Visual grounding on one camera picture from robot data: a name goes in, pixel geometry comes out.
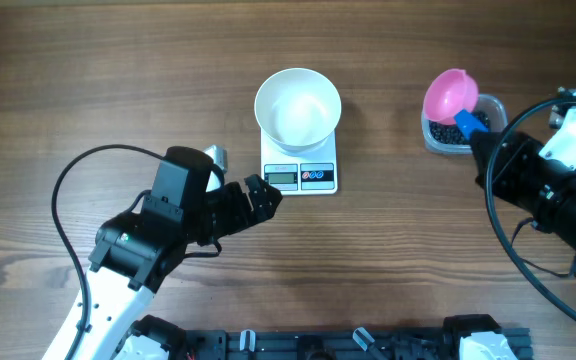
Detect clear plastic container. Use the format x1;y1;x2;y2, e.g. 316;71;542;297
421;94;508;155

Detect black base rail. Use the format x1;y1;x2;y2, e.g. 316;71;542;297
117;313;534;360

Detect black beans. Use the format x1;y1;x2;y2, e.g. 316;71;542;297
429;110;490;145

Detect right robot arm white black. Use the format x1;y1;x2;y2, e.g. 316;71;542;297
460;89;576;322

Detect white digital kitchen scale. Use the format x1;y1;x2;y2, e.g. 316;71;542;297
260;132;339;196

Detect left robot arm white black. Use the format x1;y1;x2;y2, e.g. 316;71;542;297
44;175;282;359

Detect white bowl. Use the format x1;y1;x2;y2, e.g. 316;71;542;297
253;68;342;152

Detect pink scoop blue handle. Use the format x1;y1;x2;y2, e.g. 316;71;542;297
422;68;489;140

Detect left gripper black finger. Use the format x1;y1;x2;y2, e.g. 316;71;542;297
244;174;268;200
252;187;283;223

